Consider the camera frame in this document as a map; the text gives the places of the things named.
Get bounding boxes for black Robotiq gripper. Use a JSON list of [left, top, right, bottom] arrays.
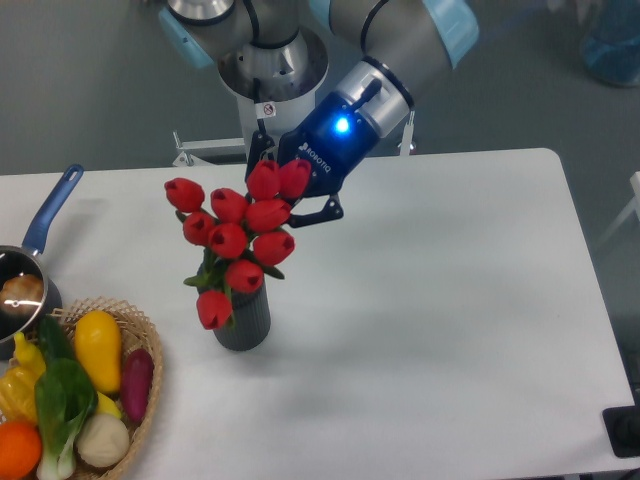
[[244, 91, 380, 228]]

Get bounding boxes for red tulip bouquet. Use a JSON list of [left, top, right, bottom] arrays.
[[164, 159, 311, 330]]

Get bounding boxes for dark grey ribbed vase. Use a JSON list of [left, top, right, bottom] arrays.
[[196, 264, 272, 352]]

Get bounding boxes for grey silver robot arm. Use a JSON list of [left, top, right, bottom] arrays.
[[159, 1, 479, 228]]

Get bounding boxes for woven wicker basket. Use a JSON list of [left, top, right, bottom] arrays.
[[52, 297, 163, 479]]

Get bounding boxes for yellow squash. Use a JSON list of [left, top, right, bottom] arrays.
[[74, 310, 122, 396]]

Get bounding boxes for purple eggplant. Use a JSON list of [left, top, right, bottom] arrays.
[[120, 349, 154, 423]]

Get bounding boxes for green cucumber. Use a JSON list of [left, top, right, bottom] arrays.
[[37, 315, 76, 366]]

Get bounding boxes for yellow banana tip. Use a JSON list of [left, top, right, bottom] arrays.
[[95, 392, 122, 419]]

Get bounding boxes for bread roll in pan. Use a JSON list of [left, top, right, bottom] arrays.
[[1, 274, 44, 317]]

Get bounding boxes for green bok choy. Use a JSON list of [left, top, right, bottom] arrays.
[[35, 358, 97, 479]]

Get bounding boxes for small yellow pepper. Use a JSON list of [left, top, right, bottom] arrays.
[[13, 332, 46, 378]]

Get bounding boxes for white garlic bulb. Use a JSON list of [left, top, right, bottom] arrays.
[[76, 414, 130, 468]]

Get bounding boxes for white chair part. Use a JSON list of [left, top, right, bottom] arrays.
[[599, 171, 640, 245]]

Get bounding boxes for blue translucent container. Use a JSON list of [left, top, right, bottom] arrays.
[[580, 1, 639, 87]]

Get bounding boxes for yellow bell pepper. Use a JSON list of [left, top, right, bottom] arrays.
[[1, 366, 38, 425]]

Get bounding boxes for orange fruit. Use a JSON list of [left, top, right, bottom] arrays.
[[1, 421, 42, 479]]

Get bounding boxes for black device at table edge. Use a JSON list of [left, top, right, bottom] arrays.
[[602, 406, 639, 458]]

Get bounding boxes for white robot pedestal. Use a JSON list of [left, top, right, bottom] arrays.
[[174, 86, 413, 166]]

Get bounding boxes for blue handled saucepan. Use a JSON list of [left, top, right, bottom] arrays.
[[1, 164, 84, 361]]

